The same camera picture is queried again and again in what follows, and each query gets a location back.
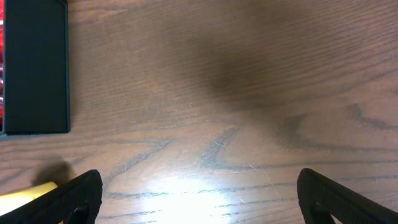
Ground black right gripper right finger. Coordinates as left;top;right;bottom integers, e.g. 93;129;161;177
297;168;397;224

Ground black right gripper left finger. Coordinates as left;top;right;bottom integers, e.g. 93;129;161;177
1;169;103;224

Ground red Hacks candy bag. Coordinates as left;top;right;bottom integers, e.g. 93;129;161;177
0;5;4;128

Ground yellow Mentos gum bottle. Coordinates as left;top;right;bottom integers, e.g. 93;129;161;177
0;182;58;215

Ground dark green open box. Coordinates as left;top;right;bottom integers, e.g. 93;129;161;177
1;0;70;136

